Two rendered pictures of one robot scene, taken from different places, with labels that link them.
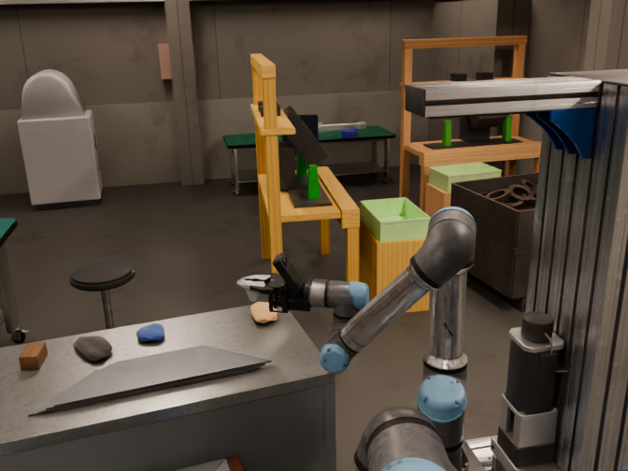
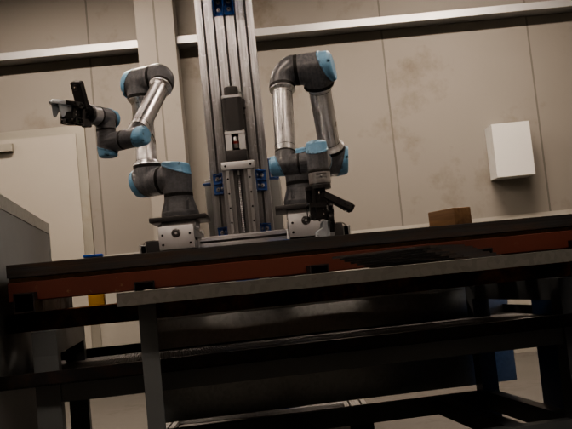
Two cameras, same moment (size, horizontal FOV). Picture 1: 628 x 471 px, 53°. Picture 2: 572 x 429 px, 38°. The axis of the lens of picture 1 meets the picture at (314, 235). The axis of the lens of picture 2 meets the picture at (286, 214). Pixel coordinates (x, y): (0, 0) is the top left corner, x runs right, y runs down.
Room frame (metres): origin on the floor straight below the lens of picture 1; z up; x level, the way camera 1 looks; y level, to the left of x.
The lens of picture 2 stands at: (0.33, 2.89, 0.74)
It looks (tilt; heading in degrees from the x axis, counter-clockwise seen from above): 5 degrees up; 280
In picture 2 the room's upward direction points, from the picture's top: 6 degrees counter-clockwise
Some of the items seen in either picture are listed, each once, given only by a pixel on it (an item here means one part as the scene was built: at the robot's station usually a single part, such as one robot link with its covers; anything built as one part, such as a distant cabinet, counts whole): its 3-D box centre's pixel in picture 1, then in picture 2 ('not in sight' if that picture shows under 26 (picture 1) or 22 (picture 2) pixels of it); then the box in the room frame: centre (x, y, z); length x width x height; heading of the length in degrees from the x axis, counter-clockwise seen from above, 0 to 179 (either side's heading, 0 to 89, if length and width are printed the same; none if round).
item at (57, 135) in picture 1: (61, 137); not in sight; (7.73, 3.06, 0.80); 0.87 x 0.71 x 1.61; 101
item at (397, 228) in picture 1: (333, 175); not in sight; (4.98, -0.17, 0.92); 1.43 x 1.27 x 1.85; 5
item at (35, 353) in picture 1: (33, 355); not in sight; (1.90, 0.96, 1.07); 0.10 x 0.06 x 0.05; 5
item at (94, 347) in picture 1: (93, 347); not in sight; (1.97, 0.78, 1.06); 0.20 x 0.10 x 0.03; 39
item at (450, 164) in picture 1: (483, 137); not in sight; (6.29, -1.72, 0.94); 1.40 x 1.25 x 1.89; 101
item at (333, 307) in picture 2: not in sight; (338, 351); (0.73, -0.09, 0.47); 1.30 x 0.04 x 0.35; 19
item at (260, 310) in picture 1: (264, 311); not in sight; (2.21, 0.20, 1.07); 0.16 x 0.10 x 0.04; 10
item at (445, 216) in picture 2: not in sight; (449, 218); (0.30, 0.49, 0.87); 0.12 x 0.06 x 0.05; 127
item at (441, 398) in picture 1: (441, 408); (175, 177); (1.35, -0.31, 1.20); 0.13 x 0.12 x 0.14; 165
